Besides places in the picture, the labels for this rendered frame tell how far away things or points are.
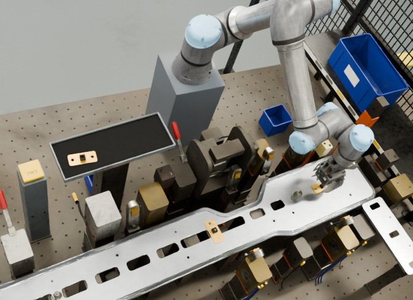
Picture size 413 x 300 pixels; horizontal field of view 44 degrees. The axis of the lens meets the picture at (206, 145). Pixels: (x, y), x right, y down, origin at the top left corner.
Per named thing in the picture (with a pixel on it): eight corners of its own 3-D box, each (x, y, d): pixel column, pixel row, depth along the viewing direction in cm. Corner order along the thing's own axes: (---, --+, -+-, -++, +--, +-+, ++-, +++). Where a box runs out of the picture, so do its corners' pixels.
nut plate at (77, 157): (69, 166, 154) (69, 164, 154) (67, 155, 156) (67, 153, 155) (97, 161, 157) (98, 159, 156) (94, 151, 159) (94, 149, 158)
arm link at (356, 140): (361, 117, 162) (381, 136, 160) (346, 136, 171) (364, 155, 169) (346, 128, 158) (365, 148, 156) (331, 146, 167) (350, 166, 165)
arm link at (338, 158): (351, 139, 171) (365, 158, 168) (345, 146, 175) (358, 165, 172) (333, 146, 168) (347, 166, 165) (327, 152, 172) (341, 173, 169)
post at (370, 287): (370, 296, 205) (410, 272, 181) (364, 284, 207) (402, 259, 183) (380, 291, 207) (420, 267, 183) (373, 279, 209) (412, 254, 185)
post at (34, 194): (31, 243, 186) (22, 188, 150) (24, 225, 189) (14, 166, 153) (51, 236, 189) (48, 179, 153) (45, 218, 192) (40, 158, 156)
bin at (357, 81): (362, 115, 211) (378, 96, 200) (326, 59, 223) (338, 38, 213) (393, 107, 217) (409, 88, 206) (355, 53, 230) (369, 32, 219)
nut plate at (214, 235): (225, 240, 171) (225, 238, 170) (215, 244, 169) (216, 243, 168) (212, 218, 174) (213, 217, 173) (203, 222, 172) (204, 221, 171)
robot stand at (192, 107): (144, 114, 227) (158, 53, 194) (186, 106, 235) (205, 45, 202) (160, 152, 218) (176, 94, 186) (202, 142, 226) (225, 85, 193)
